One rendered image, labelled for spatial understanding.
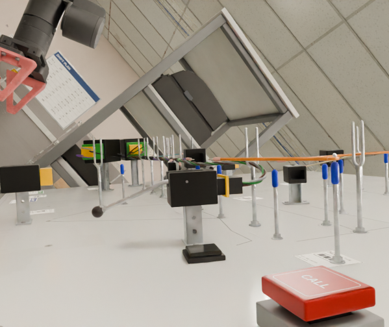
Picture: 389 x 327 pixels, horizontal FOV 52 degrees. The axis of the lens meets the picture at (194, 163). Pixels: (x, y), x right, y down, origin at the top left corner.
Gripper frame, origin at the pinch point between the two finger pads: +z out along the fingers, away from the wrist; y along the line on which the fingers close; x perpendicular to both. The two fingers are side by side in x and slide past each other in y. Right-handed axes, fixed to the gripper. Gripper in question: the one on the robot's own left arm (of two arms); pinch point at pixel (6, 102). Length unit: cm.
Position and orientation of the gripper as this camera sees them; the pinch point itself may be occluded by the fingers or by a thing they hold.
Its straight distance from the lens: 74.1
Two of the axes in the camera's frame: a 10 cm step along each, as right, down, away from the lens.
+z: -3.1, 9.4, -1.6
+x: -9.2, -3.3, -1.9
